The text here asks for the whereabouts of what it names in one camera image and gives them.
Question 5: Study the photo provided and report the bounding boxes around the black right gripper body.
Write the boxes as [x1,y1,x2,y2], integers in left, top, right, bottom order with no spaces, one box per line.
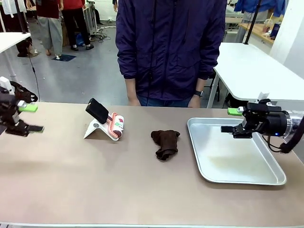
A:
[243,99,289,138]

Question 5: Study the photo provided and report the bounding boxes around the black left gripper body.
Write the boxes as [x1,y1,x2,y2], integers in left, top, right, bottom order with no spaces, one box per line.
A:
[0,86,22,134]

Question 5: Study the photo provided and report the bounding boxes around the dark brown cloth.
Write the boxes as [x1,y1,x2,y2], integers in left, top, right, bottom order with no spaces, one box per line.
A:
[151,129,181,163]

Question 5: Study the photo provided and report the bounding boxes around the pink lint roller black handle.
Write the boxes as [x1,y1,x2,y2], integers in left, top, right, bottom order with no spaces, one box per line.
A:
[85,97,125,139]

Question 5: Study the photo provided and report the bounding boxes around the person's right forearm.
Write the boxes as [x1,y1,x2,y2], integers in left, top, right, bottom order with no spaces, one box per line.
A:
[124,77,138,95]

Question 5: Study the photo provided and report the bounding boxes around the person's left forearm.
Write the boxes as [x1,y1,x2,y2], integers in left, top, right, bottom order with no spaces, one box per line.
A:
[195,78,207,92]

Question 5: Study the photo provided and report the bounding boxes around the person's left hand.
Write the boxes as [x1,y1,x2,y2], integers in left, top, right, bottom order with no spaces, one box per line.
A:
[187,95,203,109]

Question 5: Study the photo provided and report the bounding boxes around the person's right hand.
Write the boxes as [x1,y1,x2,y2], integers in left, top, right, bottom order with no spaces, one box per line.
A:
[126,93,142,107]

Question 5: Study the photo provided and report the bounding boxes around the silver metal tray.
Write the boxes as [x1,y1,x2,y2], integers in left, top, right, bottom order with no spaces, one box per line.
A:
[186,117,287,186]

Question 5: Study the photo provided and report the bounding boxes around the blue floor mat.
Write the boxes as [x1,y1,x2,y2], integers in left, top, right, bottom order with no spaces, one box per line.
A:
[51,54,77,62]

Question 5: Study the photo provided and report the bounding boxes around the white lint roller stand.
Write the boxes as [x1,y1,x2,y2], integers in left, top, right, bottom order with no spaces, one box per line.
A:
[83,118,121,143]

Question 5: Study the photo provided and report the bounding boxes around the small white table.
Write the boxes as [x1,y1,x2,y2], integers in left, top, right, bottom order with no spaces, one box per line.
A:
[0,31,32,83]

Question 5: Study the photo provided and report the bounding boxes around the blue jeans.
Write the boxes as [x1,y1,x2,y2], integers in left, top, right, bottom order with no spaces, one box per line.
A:
[137,94,193,108]

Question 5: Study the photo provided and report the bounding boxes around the wooden desk with drinks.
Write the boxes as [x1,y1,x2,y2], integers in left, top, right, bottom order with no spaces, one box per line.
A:
[239,22,276,45]

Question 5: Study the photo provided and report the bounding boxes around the blue plastic bag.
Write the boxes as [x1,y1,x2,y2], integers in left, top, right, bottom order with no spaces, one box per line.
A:
[75,32,86,47]

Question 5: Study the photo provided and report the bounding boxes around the bystander in grey trousers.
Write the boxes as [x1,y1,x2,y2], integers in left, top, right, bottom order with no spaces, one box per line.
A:
[25,0,64,57]

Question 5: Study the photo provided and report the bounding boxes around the blue drink can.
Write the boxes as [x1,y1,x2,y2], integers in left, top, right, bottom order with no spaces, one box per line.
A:
[270,22,282,39]

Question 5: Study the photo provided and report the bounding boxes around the black slanted pole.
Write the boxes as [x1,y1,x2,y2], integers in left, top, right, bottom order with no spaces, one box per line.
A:
[243,0,262,45]

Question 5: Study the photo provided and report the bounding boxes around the clear plastic drink cup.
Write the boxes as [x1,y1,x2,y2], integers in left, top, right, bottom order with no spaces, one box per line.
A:
[262,19,274,33]

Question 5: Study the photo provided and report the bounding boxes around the black upright pole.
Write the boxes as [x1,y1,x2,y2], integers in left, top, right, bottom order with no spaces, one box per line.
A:
[17,0,29,34]

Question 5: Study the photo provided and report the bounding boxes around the person in navy jacket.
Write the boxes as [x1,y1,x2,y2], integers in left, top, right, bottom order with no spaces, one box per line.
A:
[115,0,227,101]

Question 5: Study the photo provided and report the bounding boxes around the bystander in red top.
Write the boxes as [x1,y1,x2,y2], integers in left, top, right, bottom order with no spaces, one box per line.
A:
[58,0,95,52]

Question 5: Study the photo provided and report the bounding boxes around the white hanging garment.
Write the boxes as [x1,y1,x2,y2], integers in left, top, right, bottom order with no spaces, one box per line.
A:
[0,0,28,18]

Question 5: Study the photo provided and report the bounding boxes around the bystander in blue jacket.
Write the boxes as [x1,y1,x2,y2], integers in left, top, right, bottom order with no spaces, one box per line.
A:
[233,0,289,18]

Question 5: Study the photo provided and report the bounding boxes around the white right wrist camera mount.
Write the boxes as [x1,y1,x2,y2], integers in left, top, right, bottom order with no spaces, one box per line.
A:
[257,91,271,103]

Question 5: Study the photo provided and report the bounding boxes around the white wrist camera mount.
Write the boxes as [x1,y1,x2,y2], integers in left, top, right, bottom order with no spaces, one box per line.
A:
[0,76,13,93]
[257,91,271,103]

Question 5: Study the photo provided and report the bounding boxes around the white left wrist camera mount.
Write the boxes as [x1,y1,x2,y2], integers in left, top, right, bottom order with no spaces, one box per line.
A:
[0,76,13,93]

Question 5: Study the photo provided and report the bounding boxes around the thin black hanging cable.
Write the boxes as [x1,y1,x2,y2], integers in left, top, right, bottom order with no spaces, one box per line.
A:
[26,39,40,102]

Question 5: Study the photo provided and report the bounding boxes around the black right arm cable sleeve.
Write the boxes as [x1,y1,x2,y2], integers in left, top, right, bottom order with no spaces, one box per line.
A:
[266,115,304,154]

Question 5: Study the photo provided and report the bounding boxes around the floor cables bundle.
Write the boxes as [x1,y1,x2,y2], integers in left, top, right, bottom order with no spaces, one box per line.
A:
[90,24,115,44]

